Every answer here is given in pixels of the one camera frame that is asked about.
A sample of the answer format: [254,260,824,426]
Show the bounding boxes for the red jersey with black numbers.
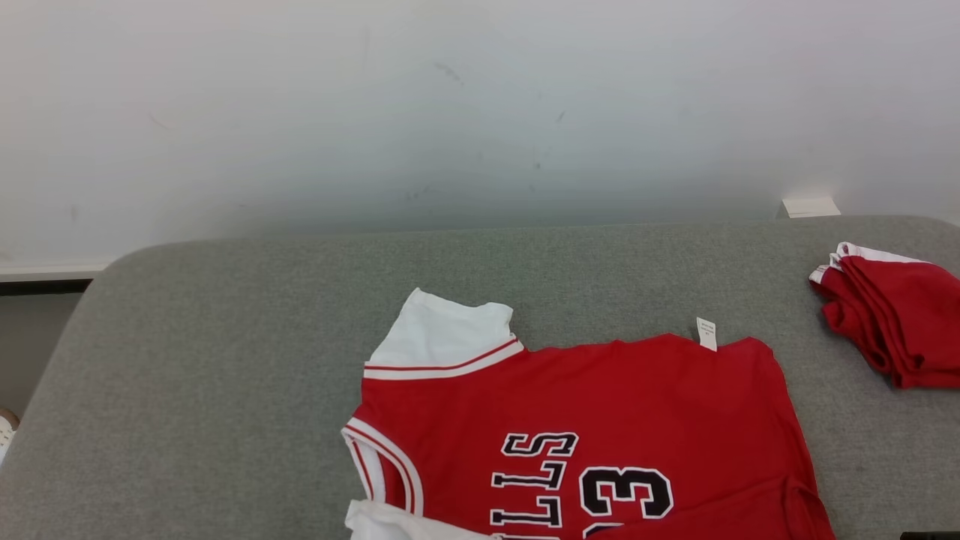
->
[341,287,837,540]

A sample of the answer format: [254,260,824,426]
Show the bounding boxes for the red shorts with white stripes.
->
[808,241,960,390]

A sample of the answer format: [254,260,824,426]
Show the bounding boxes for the white baseboard strip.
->
[0,262,110,296]

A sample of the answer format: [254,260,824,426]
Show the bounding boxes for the white perforated laundry basket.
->
[0,409,20,466]

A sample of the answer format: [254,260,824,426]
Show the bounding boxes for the white wall box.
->
[782,196,842,219]

